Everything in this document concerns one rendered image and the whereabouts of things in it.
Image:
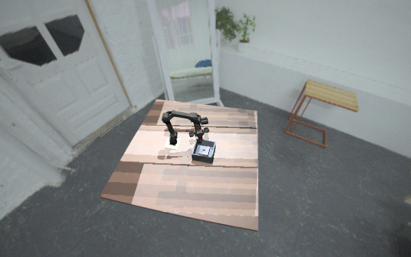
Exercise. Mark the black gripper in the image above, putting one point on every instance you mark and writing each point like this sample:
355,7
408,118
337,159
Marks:
191,134

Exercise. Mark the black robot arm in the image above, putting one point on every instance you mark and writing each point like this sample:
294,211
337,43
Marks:
193,117

